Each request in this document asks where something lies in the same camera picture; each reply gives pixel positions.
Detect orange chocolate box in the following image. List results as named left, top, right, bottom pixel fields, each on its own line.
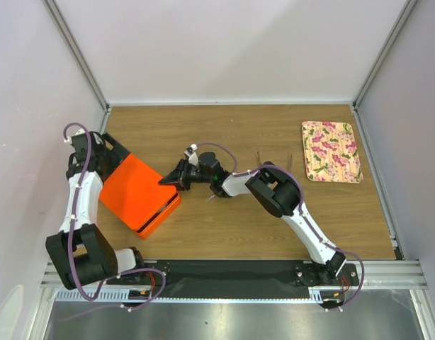
left=135, top=193, right=181, bottom=239

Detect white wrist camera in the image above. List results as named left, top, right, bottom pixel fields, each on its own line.
left=64, top=128, right=86, bottom=145
left=184, top=144, right=198, bottom=166

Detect aluminium frame post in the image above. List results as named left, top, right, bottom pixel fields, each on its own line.
left=42, top=0, right=111, bottom=113
left=352, top=0, right=419, bottom=110

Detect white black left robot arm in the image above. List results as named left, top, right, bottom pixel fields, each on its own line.
left=45, top=128, right=147, bottom=290

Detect orange tray lid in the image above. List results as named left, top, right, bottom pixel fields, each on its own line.
left=99, top=154, right=178, bottom=232

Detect metal tongs with red grip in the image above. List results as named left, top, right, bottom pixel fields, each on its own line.
left=254, top=151, right=293, bottom=172

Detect aluminium frame post right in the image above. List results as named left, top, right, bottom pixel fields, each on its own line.
left=352, top=0, right=419, bottom=110

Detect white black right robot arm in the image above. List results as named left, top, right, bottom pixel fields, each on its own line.
left=158, top=152, right=346, bottom=285

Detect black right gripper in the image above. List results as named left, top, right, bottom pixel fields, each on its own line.
left=160, top=158, right=214, bottom=191

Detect aluminium frame post left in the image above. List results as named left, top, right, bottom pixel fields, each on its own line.
left=42, top=0, right=111, bottom=113

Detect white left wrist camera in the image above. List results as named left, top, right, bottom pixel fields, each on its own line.
left=64, top=128, right=86, bottom=145

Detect floral patterned tray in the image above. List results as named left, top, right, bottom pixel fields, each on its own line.
left=301, top=121, right=363, bottom=183

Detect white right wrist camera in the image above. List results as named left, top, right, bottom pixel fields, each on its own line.
left=184, top=144, right=198, bottom=166

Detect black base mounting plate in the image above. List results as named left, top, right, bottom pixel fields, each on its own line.
left=107, top=259, right=359, bottom=300

